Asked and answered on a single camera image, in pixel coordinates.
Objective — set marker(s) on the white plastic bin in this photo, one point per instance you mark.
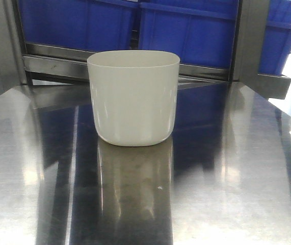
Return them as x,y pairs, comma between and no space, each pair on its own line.
133,95

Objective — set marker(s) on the blue crate behind centre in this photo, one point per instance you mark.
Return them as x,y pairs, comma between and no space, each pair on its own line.
199,32

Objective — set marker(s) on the blue crate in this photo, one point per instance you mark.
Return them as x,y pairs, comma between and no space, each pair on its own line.
83,25
199,32
277,38

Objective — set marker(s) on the blue crate behind left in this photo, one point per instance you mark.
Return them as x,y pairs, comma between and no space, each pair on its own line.
83,25

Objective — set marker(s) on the blue crate far right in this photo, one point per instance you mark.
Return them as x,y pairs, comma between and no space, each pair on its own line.
277,38

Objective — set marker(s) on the steel shelf frame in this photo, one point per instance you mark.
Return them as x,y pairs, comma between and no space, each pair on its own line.
21,62

